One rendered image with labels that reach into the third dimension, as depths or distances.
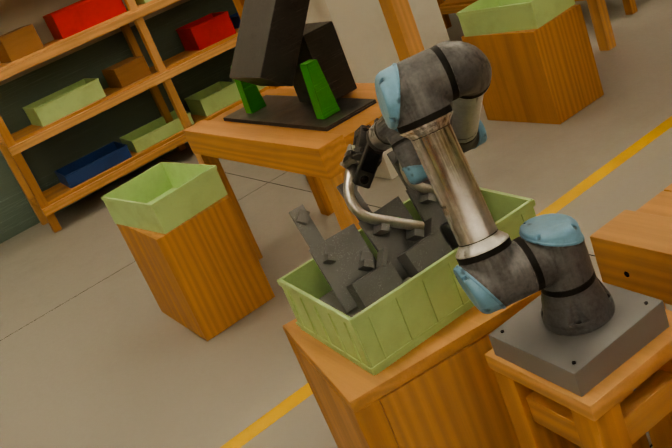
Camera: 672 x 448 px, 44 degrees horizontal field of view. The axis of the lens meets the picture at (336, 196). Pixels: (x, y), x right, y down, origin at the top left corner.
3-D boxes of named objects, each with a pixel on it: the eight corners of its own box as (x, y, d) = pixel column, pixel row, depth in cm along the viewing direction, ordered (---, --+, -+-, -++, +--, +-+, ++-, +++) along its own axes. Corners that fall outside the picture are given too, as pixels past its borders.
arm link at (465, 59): (483, 11, 164) (469, 115, 210) (432, 34, 163) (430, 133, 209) (511, 58, 160) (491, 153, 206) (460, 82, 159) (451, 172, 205)
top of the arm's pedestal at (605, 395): (595, 423, 160) (589, 406, 159) (488, 368, 188) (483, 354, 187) (701, 334, 172) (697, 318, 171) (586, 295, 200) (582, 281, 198)
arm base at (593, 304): (584, 343, 167) (570, 303, 164) (529, 325, 180) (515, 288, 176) (630, 301, 173) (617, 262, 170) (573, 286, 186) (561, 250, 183)
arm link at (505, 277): (552, 294, 165) (439, 40, 160) (484, 326, 164) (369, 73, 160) (532, 284, 177) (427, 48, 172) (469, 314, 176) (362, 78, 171)
